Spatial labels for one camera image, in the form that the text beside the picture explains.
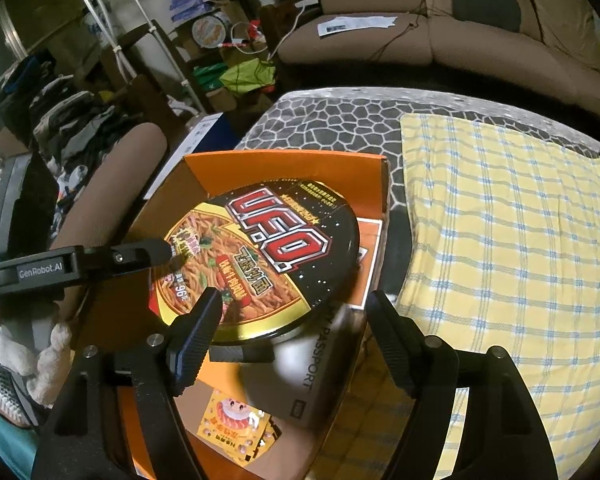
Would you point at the teal cloth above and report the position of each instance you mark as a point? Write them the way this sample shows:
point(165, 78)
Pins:
point(5, 445)

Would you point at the grey knit shoe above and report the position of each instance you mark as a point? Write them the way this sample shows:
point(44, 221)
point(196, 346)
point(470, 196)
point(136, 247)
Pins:
point(5, 395)

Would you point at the stack of blue boxes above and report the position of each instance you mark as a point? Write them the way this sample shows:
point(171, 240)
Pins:
point(192, 0)

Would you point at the dark cushion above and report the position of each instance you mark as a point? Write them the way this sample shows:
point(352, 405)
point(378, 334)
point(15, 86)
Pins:
point(485, 2)

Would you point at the brown padded chair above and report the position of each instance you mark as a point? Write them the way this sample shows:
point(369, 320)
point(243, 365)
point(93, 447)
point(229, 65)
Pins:
point(110, 185)

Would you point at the orange and white drive box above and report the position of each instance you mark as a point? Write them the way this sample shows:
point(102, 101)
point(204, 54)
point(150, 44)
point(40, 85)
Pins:
point(300, 375)

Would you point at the brown sofa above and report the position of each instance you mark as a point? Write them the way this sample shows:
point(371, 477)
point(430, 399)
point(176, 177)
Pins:
point(370, 40)

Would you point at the orange sticker packet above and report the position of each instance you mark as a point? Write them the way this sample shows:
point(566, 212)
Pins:
point(230, 422)

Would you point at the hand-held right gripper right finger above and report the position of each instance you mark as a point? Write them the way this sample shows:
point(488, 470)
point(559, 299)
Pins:
point(397, 355)

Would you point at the orange card pack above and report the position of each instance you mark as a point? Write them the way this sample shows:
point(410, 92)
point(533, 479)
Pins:
point(370, 240)

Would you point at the orange cardboard box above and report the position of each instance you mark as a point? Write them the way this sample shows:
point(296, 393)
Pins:
point(290, 165)

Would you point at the blue and white box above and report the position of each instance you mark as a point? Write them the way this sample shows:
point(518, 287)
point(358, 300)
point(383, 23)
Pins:
point(215, 130)

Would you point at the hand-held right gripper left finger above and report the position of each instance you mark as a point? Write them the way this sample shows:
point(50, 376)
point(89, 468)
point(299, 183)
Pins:
point(186, 362)

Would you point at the yellow checked cloth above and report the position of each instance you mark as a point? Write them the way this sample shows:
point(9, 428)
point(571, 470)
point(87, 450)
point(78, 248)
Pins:
point(505, 210)

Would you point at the round tin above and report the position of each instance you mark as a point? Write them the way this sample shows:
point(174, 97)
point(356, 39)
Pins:
point(210, 31)

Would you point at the white plush toy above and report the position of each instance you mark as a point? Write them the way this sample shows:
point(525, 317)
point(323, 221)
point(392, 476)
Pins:
point(50, 360)

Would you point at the white paper sheet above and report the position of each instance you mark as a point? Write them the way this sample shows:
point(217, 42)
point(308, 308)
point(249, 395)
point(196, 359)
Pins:
point(355, 25)

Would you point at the green bag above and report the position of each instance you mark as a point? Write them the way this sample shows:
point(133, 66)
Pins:
point(247, 77)

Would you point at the white pipe rack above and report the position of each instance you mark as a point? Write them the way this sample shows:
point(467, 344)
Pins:
point(130, 20)

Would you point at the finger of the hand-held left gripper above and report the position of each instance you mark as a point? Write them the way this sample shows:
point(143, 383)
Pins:
point(140, 253)

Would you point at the instant noodle bowl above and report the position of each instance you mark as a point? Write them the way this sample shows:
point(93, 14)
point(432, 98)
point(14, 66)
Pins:
point(280, 240)

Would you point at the brown cushion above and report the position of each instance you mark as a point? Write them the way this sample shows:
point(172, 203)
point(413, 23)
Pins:
point(565, 15)

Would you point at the pile of clothes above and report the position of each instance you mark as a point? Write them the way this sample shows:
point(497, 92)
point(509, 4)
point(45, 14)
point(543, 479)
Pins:
point(65, 105)

